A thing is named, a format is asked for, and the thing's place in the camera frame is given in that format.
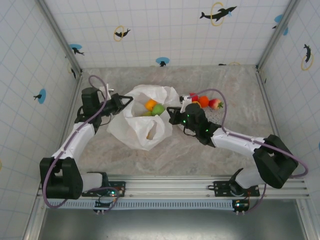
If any white plastic bag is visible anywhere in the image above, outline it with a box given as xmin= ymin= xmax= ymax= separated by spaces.
xmin=106 ymin=84 xmax=181 ymax=152

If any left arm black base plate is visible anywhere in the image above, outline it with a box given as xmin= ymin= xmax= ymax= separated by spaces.
xmin=81 ymin=180 xmax=127 ymax=198

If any red strawberry with green leaves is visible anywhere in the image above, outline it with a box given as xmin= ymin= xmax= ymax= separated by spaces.
xmin=208 ymin=98 xmax=225 ymax=110

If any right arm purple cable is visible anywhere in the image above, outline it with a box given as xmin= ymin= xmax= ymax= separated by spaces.
xmin=196 ymin=88 xmax=309 ymax=215

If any grey metal panel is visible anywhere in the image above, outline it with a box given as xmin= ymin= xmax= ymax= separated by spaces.
xmin=24 ymin=199 xmax=317 ymax=240

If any orange round fruit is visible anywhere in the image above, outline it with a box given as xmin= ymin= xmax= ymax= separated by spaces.
xmin=198 ymin=95 xmax=210 ymax=108

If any orange tangerine fruit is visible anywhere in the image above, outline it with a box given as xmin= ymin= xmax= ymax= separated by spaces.
xmin=145 ymin=99 xmax=158 ymax=111

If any green wrinkled round fruit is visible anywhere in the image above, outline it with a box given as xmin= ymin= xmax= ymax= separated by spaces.
xmin=151 ymin=104 xmax=166 ymax=117

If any aluminium mounting rail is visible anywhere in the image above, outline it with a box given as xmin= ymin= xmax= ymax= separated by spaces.
xmin=36 ymin=174 xmax=311 ymax=201

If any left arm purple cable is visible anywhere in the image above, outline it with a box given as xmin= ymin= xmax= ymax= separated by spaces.
xmin=41 ymin=74 xmax=121 ymax=210

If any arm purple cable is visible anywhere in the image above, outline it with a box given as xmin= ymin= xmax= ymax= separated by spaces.
xmin=196 ymin=88 xmax=309 ymax=215
xmin=41 ymin=74 xmax=121 ymax=210

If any white blue-speckled plate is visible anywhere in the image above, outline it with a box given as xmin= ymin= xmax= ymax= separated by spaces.
xmin=201 ymin=104 xmax=225 ymax=125

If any aluminium side rail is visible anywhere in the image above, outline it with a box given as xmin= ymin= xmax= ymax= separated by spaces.
xmin=37 ymin=71 xmax=85 ymax=181
xmin=256 ymin=66 xmax=294 ymax=179

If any aluminium frame post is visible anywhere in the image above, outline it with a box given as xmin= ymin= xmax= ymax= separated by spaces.
xmin=256 ymin=0 xmax=301 ymax=70
xmin=36 ymin=0 xmax=84 ymax=76

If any white slotted cable duct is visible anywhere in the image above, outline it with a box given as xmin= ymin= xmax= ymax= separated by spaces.
xmin=46 ymin=199 xmax=237 ymax=210

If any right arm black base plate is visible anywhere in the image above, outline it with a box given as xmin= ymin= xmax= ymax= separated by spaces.
xmin=207 ymin=179 xmax=261 ymax=198

